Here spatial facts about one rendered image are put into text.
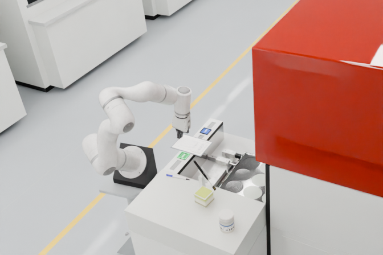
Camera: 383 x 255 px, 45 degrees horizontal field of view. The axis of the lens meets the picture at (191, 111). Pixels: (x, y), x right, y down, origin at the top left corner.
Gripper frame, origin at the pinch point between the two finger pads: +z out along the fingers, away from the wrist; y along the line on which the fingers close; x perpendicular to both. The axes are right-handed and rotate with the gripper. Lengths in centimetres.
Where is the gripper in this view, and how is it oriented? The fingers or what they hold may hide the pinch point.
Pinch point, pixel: (179, 134)
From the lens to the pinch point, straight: 262.1
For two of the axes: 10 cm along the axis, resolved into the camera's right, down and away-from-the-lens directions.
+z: -0.8, 7.6, 6.4
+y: -8.5, -3.8, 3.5
